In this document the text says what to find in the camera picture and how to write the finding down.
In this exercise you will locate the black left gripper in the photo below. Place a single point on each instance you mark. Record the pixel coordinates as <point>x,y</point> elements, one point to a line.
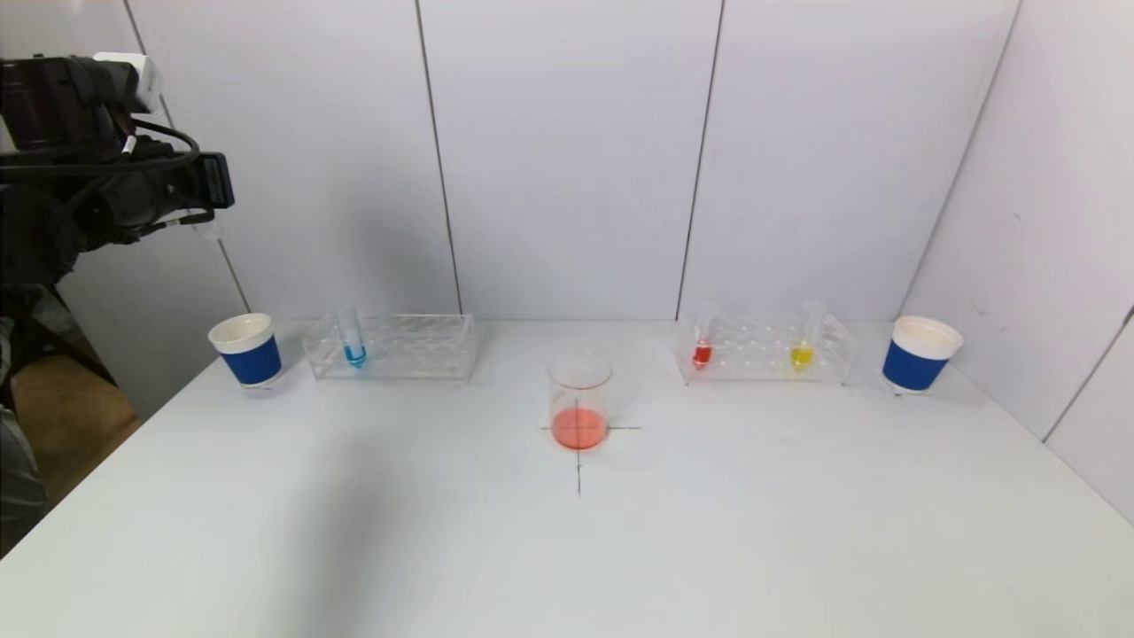
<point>218,181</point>

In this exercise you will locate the clear conical test tube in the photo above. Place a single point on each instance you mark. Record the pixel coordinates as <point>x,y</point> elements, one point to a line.
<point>206,229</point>

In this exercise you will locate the test tube with yellow pigment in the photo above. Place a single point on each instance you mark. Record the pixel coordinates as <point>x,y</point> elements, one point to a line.
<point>801,356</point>

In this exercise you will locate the orange and black left arm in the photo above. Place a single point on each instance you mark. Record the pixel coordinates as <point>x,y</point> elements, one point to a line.
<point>44,106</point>

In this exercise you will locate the test tube with blue pigment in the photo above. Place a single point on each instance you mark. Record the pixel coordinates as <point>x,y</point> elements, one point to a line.
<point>355,354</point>

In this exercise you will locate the clear acrylic test tube rack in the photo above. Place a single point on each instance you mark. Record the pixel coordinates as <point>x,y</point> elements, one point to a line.
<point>399,350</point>
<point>753,350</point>

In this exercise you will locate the clear glass beaker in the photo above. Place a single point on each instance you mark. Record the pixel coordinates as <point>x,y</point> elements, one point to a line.
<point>580,430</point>

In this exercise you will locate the test tube with red pigment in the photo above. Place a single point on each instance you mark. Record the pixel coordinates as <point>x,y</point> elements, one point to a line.
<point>702,355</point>

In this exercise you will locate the white paper cup blue sleeve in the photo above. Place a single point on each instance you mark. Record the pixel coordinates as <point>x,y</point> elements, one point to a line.
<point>252,359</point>
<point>912,365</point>

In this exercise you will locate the person in grey clothing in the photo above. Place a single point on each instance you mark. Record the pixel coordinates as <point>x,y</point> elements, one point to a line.
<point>18,478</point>

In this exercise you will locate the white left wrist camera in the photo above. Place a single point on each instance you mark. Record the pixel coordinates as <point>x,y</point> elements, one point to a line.
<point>133,80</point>

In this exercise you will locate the black metal frame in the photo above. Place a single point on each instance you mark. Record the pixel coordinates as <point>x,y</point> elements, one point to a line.
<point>80,359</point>

